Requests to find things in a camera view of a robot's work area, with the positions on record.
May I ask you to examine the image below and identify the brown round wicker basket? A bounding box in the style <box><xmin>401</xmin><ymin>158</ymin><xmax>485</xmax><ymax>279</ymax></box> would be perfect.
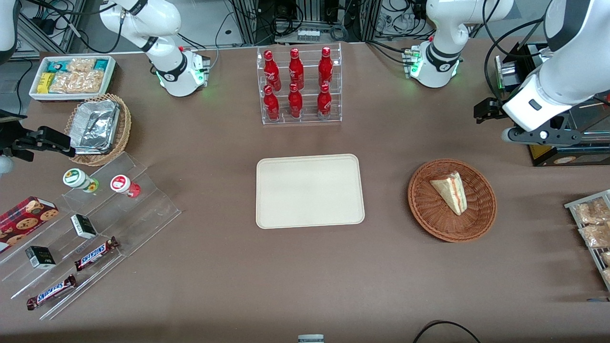
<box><xmin>407</xmin><ymin>159</ymin><xmax>498</xmax><ymax>243</ymax></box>

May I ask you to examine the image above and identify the stack of foil containers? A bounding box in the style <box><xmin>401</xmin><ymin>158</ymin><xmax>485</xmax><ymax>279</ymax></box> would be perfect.
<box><xmin>71</xmin><ymin>100</ymin><xmax>121</xmax><ymax>155</ymax></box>

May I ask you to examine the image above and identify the black food warmer machine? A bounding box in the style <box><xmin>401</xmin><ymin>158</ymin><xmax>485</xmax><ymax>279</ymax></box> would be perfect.
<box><xmin>495</xmin><ymin>40</ymin><xmax>610</xmax><ymax>168</ymax></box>

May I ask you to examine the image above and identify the beige plastic tray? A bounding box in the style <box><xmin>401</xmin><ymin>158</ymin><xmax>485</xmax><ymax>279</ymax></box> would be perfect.
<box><xmin>255</xmin><ymin>153</ymin><xmax>366</xmax><ymax>230</ymax></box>

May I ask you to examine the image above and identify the white rectangular snack bin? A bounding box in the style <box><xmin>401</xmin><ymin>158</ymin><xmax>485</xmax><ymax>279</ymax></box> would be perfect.
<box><xmin>29</xmin><ymin>55</ymin><xmax>118</xmax><ymax>103</ymax></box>

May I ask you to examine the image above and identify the clear acrylic tiered shelf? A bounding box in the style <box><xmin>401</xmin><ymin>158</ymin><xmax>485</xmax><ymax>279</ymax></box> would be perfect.
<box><xmin>0</xmin><ymin>151</ymin><xmax>182</xmax><ymax>321</ymax></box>

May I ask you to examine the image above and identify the grey wire rack tray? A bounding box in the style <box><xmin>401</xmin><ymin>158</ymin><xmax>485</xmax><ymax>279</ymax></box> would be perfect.
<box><xmin>564</xmin><ymin>189</ymin><xmax>610</xmax><ymax>292</ymax></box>

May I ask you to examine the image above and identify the black cable loop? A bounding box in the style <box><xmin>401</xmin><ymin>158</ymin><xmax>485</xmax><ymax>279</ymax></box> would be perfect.
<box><xmin>412</xmin><ymin>320</ymin><xmax>482</xmax><ymax>343</ymax></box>

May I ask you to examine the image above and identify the red soda bottle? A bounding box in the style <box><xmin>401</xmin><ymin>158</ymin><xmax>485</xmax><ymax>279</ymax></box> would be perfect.
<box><xmin>287</xmin><ymin>83</ymin><xmax>304</xmax><ymax>119</ymax></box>
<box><xmin>263</xmin><ymin>85</ymin><xmax>281</xmax><ymax>121</ymax></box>
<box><xmin>316</xmin><ymin>83</ymin><xmax>333</xmax><ymax>120</ymax></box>
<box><xmin>318</xmin><ymin>46</ymin><xmax>334</xmax><ymax>89</ymax></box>
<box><xmin>263</xmin><ymin>49</ymin><xmax>281</xmax><ymax>91</ymax></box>
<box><xmin>288</xmin><ymin>48</ymin><xmax>305</xmax><ymax>90</ymax></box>

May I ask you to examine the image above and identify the triangular sandwich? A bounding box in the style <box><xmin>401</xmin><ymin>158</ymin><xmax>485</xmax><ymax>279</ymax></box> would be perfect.
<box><xmin>429</xmin><ymin>171</ymin><xmax>467</xmax><ymax>217</ymax></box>

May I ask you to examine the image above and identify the Snickers chocolate bar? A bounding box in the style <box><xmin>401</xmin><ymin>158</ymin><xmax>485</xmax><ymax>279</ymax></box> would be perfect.
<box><xmin>73</xmin><ymin>236</ymin><xmax>120</xmax><ymax>272</ymax></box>
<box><xmin>26</xmin><ymin>273</ymin><xmax>77</xmax><ymax>312</ymax></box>

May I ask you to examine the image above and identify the red lidded yogurt cup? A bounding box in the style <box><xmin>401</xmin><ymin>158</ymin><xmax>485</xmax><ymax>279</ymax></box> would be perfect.
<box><xmin>110</xmin><ymin>174</ymin><xmax>142</xmax><ymax>199</ymax></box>

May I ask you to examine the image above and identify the clear acrylic bottle rack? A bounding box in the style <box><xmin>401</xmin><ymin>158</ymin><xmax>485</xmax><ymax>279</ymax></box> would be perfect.
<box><xmin>256</xmin><ymin>42</ymin><xmax>343</xmax><ymax>126</ymax></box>

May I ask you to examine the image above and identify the red plaid cookie box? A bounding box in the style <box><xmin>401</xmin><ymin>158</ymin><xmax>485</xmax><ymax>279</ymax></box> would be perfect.
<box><xmin>0</xmin><ymin>196</ymin><xmax>60</xmax><ymax>254</ymax></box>

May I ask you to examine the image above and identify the green lidded yogurt cup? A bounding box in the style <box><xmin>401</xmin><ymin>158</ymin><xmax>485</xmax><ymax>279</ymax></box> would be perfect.
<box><xmin>62</xmin><ymin>168</ymin><xmax>100</xmax><ymax>193</ymax></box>

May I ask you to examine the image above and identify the clear bag of crackers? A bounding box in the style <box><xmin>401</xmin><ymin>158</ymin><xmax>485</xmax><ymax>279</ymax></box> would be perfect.
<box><xmin>49</xmin><ymin>71</ymin><xmax>105</xmax><ymax>94</ymax></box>
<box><xmin>68</xmin><ymin>58</ymin><xmax>97</xmax><ymax>74</ymax></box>

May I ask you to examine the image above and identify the small black carton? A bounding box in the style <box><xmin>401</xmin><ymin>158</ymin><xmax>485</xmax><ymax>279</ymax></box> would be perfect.
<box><xmin>70</xmin><ymin>214</ymin><xmax>98</xmax><ymax>240</ymax></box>
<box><xmin>25</xmin><ymin>245</ymin><xmax>57</xmax><ymax>270</ymax></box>

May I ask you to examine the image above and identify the light tan wicker basket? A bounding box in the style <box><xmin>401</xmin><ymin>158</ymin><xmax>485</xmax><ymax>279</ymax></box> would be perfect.
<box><xmin>64</xmin><ymin>93</ymin><xmax>132</xmax><ymax>167</ymax></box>

